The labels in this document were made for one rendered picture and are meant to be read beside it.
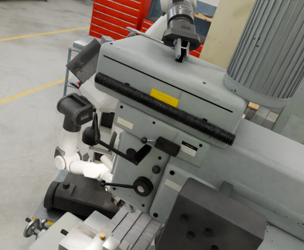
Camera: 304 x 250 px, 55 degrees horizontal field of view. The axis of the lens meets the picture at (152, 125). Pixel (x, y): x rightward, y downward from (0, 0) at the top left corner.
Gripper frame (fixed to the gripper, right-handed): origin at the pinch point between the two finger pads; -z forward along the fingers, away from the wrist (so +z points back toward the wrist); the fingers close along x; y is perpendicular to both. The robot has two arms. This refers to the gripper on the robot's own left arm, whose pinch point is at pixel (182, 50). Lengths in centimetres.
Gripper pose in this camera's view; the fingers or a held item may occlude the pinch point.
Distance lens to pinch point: 94.0
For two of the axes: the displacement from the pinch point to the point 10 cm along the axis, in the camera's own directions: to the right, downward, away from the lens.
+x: -9.6, -1.4, -2.6
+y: 3.0, -4.3, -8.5
